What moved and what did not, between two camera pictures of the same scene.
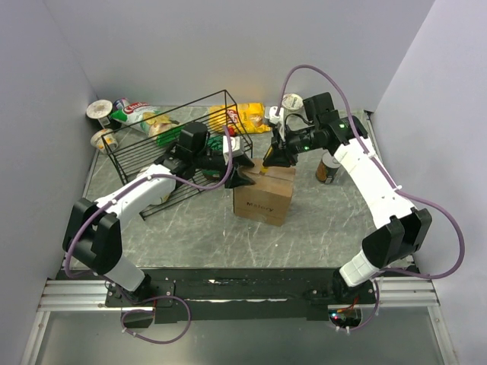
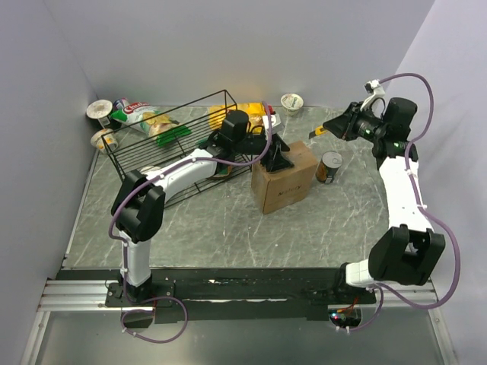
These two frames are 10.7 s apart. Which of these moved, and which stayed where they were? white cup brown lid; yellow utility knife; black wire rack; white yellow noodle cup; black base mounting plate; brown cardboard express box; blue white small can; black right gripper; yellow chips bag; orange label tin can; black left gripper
Moved: brown cardboard express box; black right gripper; black left gripper; yellow utility knife
Stayed: black wire rack; black base mounting plate; blue white small can; white cup brown lid; orange label tin can; white yellow noodle cup; yellow chips bag
